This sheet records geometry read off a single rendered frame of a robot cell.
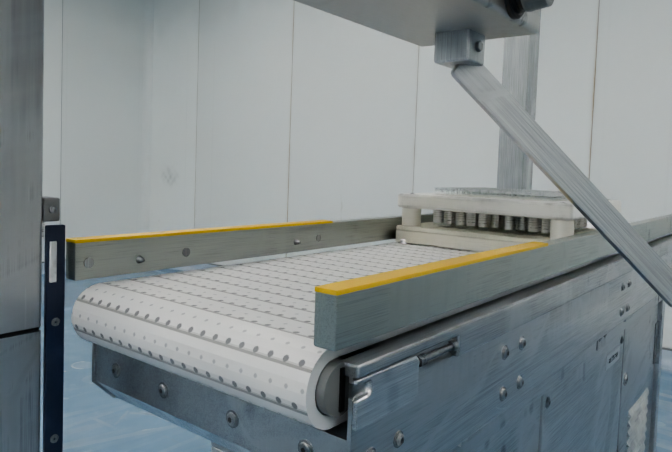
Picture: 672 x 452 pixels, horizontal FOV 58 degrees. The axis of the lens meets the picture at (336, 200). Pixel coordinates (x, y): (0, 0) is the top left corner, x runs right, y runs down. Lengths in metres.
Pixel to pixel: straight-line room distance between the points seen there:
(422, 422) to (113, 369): 0.26
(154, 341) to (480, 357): 0.26
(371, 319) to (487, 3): 0.21
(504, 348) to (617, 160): 3.27
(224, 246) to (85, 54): 5.56
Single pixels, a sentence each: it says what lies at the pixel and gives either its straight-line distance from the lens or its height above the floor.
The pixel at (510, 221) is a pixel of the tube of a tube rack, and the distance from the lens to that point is 0.83.
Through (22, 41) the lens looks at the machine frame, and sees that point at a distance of 0.54.
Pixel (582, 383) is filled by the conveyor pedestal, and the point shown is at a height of 0.71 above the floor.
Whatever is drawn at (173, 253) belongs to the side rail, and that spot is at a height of 0.93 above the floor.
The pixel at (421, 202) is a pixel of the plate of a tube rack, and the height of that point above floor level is 0.98.
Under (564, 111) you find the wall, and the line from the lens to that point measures 3.89.
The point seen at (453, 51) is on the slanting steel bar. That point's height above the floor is 1.11.
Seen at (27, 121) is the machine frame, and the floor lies 1.05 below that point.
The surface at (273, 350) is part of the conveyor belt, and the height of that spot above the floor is 0.91.
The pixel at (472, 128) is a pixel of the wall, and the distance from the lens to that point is 4.09.
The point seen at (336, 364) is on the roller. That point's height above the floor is 0.91.
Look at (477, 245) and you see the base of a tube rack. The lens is 0.81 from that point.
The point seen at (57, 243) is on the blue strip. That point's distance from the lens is 0.54.
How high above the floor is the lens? 1.02
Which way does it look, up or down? 3 degrees down
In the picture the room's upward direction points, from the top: 2 degrees clockwise
